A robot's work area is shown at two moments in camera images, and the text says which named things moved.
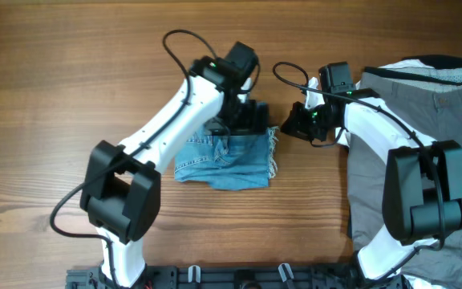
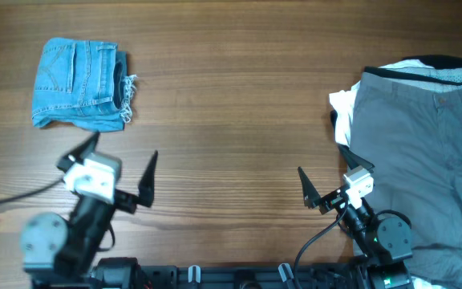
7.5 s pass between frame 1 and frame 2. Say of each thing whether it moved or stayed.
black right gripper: moved
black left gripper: moved
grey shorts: stayed
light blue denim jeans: moved
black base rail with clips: stayed
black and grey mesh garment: stayed
